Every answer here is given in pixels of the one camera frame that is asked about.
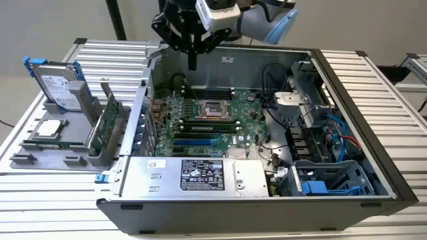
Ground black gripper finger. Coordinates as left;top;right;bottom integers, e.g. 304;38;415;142
191;27;234;71
151;13;194;71

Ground green graphics card black shroud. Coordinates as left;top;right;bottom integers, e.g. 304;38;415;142
84;77;130;157

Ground black stand pole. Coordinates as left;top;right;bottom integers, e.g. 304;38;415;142
105;0;128;41

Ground CPU socket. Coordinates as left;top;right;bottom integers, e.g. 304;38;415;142
196;99;228;119

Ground metal drive cage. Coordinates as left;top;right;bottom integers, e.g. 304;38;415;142
272;59;339;130

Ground green motherboard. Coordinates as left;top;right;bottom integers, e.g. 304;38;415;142
151;84;272;159

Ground green RAM stick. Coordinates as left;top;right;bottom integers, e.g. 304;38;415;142
21;139;87;150
182;123;235;133

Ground black expansion slot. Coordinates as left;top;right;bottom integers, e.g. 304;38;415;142
172;132;215;141

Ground hard disk in blue carrier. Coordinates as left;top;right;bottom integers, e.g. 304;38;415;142
21;56;93;114

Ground silver finned heatsink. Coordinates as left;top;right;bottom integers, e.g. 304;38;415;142
226;147;251;159

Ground silver CPU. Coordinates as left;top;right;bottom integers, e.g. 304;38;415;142
35;119;65;138

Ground silver power supply unit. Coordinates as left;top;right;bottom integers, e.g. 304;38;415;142
119;156;271;199

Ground grey plastic parts rack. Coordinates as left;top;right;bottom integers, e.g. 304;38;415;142
8;80;132;173

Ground neighbouring metal slat table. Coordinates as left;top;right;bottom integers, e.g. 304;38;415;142
395;52;427;93

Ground grey disk bay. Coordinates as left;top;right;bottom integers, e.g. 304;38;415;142
275;159;378;198

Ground blue bay latch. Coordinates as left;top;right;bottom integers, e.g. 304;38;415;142
300;180;328;196

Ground grey open PC case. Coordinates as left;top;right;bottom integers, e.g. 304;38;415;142
96;39;420;236

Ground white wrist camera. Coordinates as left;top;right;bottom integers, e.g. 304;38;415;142
195;0;242;29

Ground black wire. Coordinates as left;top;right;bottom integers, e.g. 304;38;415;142
171;72;187;88
260;62;288;111

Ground blue wire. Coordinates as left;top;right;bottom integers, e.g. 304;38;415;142
323;111;351;152

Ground red wire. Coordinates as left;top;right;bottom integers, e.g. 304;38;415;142
343;134;364;152

